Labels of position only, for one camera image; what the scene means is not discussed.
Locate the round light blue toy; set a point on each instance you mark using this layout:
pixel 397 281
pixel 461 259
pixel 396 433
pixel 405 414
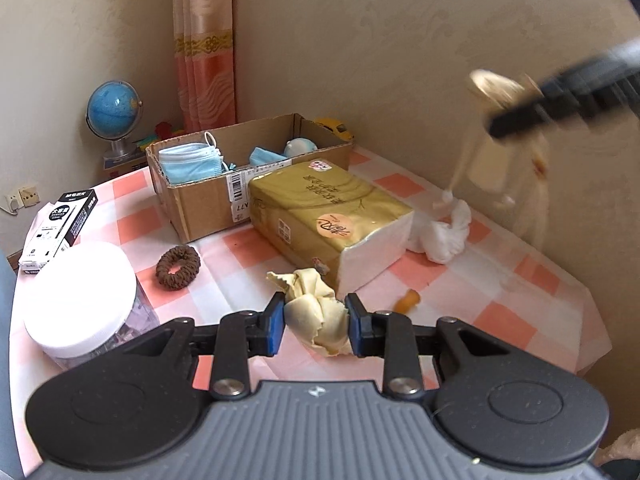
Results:
pixel 300 146

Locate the dark flat box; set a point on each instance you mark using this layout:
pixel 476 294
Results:
pixel 122 162

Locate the gold tissue pack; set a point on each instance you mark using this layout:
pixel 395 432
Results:
pixel 320 205

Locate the pink patterned curtain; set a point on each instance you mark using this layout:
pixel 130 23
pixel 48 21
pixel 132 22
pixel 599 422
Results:
pixel 205 35

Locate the black and white pen box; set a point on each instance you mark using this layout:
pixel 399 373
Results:
pixel 55 232

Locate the blue face mask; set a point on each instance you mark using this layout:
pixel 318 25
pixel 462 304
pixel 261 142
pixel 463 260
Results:
pixel 192 162
pixel 265 156

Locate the red toy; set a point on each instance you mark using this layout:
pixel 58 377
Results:
pixel 167 129

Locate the clear jar with white lid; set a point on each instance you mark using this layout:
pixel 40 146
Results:
pixel 85 290

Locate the yellow toy car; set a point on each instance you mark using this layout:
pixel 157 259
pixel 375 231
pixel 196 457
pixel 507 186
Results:
pixel 335 127

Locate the blue desk globe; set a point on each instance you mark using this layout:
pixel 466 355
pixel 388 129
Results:
pixel 112 107

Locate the orange white checked tablecloth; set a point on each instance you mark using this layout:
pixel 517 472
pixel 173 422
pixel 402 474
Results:
pixel 475 280

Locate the brown scrunchie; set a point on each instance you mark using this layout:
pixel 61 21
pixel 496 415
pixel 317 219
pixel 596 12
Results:
pixel 167 272

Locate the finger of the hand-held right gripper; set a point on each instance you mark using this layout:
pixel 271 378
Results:
pixel 530 115
pixel 595 70

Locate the white cloth bundle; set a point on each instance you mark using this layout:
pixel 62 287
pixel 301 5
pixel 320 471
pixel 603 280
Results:
pixel 447 237

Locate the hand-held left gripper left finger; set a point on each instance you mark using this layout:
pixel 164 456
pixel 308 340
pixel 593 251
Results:
pixel 275 327

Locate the white wall socket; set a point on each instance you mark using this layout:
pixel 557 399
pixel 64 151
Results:
pixel 12 202
pixel 29 196

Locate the small orange piece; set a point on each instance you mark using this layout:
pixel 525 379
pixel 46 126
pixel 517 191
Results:
pixel 407 302

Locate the yellow cloth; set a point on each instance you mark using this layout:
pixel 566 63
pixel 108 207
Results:
pixel 317 315

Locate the brown cardboard box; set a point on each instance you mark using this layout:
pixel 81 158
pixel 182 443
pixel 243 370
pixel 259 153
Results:
pixel 200 207

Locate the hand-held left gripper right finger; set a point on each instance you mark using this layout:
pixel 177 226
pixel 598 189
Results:
pixel 356 330

